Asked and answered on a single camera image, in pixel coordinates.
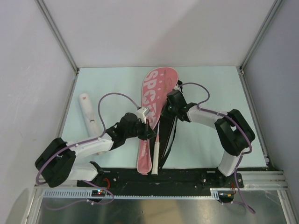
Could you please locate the white slotted cable duct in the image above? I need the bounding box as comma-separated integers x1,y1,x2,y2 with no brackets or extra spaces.
43,189,223,200

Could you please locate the pink racket bag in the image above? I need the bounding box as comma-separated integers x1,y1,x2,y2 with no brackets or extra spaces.
137,67,179,175

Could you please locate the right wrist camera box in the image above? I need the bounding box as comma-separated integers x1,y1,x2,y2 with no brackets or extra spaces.
174,85,183,92

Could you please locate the white shuttlecock tube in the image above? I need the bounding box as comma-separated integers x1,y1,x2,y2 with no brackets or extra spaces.
78,93,102,140

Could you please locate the aluminium frame post left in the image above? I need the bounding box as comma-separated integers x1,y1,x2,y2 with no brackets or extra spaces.
35,0,79,75

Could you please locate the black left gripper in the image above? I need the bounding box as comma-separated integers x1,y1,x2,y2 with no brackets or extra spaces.
125,118,156,141

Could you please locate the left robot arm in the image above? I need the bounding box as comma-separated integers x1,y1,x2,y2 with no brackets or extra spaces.
35,112,157,188

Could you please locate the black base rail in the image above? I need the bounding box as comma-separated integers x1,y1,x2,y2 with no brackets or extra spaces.
77,167,245,196

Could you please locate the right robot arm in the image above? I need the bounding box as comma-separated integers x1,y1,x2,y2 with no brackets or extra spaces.
165,90,256,187

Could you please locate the aluminium frame post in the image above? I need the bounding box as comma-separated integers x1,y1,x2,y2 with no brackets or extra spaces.
35,0,79,75
239,0,285,71

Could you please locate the aluminium frame post right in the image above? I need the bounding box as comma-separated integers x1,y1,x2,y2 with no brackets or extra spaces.
239,0,285,71

